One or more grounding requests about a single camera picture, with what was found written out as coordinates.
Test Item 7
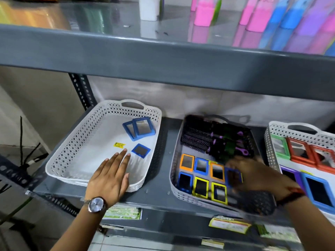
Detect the green framed mirror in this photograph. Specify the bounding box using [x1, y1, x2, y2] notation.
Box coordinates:
[270, 134, 291, 160]

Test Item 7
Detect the person's right forearm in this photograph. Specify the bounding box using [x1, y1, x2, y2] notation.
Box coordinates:
[277, 193, 335, 251]

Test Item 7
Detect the pile of black round hairbrushes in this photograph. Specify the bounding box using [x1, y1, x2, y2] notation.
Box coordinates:
[180, 115, 255, 164]

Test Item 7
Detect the row of pastel coloured bottles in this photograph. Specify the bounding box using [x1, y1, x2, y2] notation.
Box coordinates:
[190, 0, 335, 37]

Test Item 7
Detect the red framed mirror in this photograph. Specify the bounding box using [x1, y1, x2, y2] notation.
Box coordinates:
[286, 137, 316, 165]
[310, 145, 335, 168]

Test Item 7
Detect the person's right hand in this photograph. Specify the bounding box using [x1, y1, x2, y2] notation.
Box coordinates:
[225, 155, 297, 201]

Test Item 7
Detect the person's left hand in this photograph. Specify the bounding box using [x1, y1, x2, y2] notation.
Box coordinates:
[85, 151, 131, 205]

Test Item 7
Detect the small yellow framed mirror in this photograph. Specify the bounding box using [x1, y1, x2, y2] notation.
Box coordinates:
[210, 182, 228, 206]
[192, 177, 210, 199]

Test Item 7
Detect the green white paper packet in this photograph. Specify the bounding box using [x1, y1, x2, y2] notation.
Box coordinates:
[103, 205, 143, 220]
[255, 223, 302, 244]

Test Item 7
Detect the small blue framed mirror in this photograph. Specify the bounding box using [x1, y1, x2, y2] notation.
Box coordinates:
[176, 172, 194, 194]
[131, 143, 151, 159]
[193, 157, 209, 176]
[224, 167, 243, 188]

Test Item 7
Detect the grey perforated plastic basket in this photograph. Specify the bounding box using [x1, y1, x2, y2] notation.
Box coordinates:
[169, 115, 277, 216]

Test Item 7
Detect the large blue framed mirror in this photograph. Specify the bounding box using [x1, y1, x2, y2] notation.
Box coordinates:
[300, 172, 335, 215]

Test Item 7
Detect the grey metal shelf rack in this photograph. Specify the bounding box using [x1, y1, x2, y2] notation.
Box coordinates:
[0, 0, 335, 251]

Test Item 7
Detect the silver wrist watch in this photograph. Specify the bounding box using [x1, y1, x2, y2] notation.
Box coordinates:
[83, 196, 108, 214]

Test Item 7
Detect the small orange framed mirror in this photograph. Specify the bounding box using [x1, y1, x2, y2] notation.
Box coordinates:
[179, 153, 195, 172]
[209, 162, 225, 182]

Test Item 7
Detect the red black thread bracelet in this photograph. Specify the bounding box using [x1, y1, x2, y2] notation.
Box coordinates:
[275, 187, 306, 207]

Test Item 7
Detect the person's left forearm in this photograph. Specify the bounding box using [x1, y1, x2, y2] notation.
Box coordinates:
[50, 204, 106, 251]

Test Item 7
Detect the white plastic bottle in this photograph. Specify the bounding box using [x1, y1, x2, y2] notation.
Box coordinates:
[138, 0, 161, 21]

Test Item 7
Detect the yellow edged paper packet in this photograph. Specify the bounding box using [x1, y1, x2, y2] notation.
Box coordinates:
[208, 215, 252, 235]

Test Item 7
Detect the black cable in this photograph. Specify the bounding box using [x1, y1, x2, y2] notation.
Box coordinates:
[19, 116, 49, 169]

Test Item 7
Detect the white perforated plastic basket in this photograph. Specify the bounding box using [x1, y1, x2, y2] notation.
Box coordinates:
[264, 121, 335, 215]
[45, 99, 162, 193]

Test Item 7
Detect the purple framed mirror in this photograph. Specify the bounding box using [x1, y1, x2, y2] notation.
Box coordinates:
[280, 165, 306, 192]

